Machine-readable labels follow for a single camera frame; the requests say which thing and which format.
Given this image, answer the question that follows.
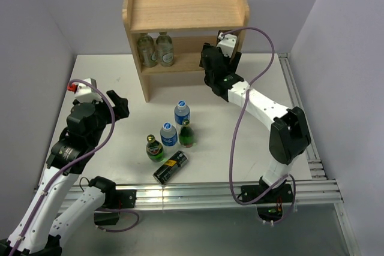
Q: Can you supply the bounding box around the clear glass bottle right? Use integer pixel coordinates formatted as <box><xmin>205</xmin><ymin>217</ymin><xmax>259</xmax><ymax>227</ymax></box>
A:
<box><xmin>156</xmin><ymin>32</ymin><xmax>174</xmax><ymax>67</ymax></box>

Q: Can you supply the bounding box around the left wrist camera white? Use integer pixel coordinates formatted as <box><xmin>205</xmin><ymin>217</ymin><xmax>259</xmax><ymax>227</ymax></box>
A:
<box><xmin>67</xmin><ymin>83</ymin><xmax>102</xmax><ymax>103</ymax></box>

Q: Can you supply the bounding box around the water bottle blue label rear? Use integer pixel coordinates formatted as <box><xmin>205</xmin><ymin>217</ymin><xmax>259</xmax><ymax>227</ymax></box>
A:
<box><xmin>174</xmin><ymin>100</ymin><xmax>190</xmax><ymax>132</ymax></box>

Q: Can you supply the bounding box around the purple cable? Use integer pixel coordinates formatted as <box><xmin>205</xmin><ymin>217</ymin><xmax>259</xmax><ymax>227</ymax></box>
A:
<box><xmin>4</xmin><ymin>79</ymin><xmax>140</xmax><ymax>256</ymax></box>
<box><xmin>221</xmin><ymin>26</ymin><xmax>298</xmax><ymax>227</ymax></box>

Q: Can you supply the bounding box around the green glass bottle rear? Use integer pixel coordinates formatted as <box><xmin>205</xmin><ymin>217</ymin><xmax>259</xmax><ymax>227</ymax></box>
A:
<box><xmin>179</xmin><ymin>119</ymin><xmax>194</xmax><ymax>148</ymax></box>

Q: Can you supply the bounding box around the clear glass bottle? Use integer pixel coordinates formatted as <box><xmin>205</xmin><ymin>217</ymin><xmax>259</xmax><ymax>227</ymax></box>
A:
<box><xmin>156</xmin><ymin>32</ymin><xmax>174</xmax><ymax>67</ymax></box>
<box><xmin>137</xmin><ymin>33</ymin><xmax>157</xmax><ymax>68</ymax></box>

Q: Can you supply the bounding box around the aluminium front rail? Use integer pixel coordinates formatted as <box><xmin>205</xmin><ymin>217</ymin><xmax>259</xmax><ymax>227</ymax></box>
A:
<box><xmin>116</xmin><ymin>180</ymin><xmax>343</xmax><ymax>211</ymax></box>

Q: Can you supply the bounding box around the water bottle blue label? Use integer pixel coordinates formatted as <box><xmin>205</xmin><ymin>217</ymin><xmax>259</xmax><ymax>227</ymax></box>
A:
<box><xmin>174</xmin><ymin>100</ymin><xmax>190</xmax><ymax>132</ymax></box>
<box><xmin>160</xmin><ymin>122</ymin><xmax>178</xmax><ymax>147</ymax></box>

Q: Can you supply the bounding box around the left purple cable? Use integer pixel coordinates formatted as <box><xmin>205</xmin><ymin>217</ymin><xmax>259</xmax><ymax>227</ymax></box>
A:
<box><xmin>4</xmin><ymin>79</ymin><xmax>140</xmax><ymax>256</ymax></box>

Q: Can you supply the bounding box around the dark beverage can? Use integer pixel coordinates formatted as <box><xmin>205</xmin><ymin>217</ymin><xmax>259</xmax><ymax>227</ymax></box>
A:
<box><xmin>153</xmin><ymin>150</ymin><xmax>188</xmax><ymax>185</ymax></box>

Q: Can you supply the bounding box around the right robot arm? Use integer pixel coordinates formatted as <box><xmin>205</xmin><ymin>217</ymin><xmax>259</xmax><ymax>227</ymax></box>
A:
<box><xmin>199</xmin><ymin>43</ymin><xmax>311</xmax><ymax>202</ymax></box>

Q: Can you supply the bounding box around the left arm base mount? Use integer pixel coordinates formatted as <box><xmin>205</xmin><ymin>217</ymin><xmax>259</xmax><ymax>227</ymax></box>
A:
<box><xmin>94</xmin><ymin>189</ymin><xmax>137</xmax><ymax>227</ymax></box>

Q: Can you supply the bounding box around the green glass bottle front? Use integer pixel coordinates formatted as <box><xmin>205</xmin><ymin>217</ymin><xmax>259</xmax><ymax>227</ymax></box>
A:
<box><xmin>146</xmin><ymin>134</ymin><xmax>164</xmax><ymax>162</ymax></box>

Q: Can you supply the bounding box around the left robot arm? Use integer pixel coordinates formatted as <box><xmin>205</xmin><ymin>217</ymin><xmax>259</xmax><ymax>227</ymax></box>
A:
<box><xmin>1</xmin><ymin>90</ymin><xmax>129</xmax><ymax>255</ymax></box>

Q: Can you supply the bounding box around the clear glass bottle left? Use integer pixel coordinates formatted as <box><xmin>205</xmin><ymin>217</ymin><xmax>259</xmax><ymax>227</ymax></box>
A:
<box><xmin>137</xmin><ymin>33</ymin><xmax>157</xmax><ymax>68</ymax></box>

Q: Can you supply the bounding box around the wooden two-tier shelf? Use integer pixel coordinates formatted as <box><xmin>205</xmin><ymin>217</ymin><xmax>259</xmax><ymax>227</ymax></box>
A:
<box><xmin>122</xmin><ymin>0</ymin><xmax>250</xmax><ymax>102</ymax></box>

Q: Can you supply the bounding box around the water bottle blue label front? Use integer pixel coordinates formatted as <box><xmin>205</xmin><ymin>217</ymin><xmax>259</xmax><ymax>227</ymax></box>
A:
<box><xmin>160</xmin><ymin>122</ymin><xmax>178</xmax><ymax>147</ymax></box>

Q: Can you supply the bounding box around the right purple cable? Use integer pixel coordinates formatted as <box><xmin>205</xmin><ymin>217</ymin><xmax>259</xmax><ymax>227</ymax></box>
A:
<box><xmin>221</xmin><ymin>26</ymin><xmax>298</xmax><ymax>227</ymax></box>

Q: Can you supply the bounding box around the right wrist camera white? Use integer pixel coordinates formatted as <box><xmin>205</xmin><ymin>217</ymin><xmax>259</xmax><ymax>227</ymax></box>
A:
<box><xmin>216</xmin><ymin>32</ymin><xmax>238</xmax><ymax>58</ymax></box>

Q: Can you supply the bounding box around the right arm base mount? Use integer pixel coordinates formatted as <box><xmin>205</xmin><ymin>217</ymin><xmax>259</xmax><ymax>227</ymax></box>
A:
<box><xmin>238</xmin><ymin>182</ymin><xmax>296</xmax><ymax>227</ymax></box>

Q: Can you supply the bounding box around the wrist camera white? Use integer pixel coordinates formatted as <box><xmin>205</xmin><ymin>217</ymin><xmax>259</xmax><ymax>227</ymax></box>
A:
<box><xmin>67</xmin><ymin>83</ymin><xmax>102</xmax><ymax>103</ymax></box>
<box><xmin>216</xmin><ymin>32</ymin><xmax>238</xmax><ymax>58</ymax></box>

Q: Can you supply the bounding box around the green glass bottle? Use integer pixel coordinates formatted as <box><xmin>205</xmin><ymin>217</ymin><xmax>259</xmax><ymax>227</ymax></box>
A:
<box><xmin>179</xmin><ymin>119</ymin><xmax>194</xmax><ymax>148</ymax></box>
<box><xmin>146</xmin><ymin>134</ymin><xmax>164</xmax><ymax>162</ymax></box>

